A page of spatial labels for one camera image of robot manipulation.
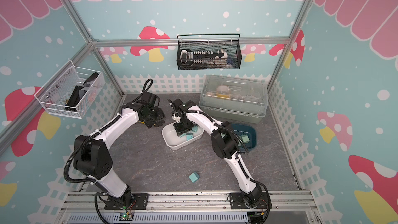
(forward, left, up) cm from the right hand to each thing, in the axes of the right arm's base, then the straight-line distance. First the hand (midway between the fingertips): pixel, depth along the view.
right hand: (181, 132), depth 92 cm
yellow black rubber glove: (-1, +10, +13) cm, 16 cm away
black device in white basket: (+3, +47, +28) cm, 55 cm away
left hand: (+4, +11, +7) cm, 14 cm away
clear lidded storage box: (+18, -33, +10) cm, 39 cm away
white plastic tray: (+1, +7, -4) cm, 9 cm away
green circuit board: (-40, +23, -6) cm, 47 cm away
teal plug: (0, -5, -4) cm, 6 cm away
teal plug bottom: (-24, -9, -4) cm, 26 cm away
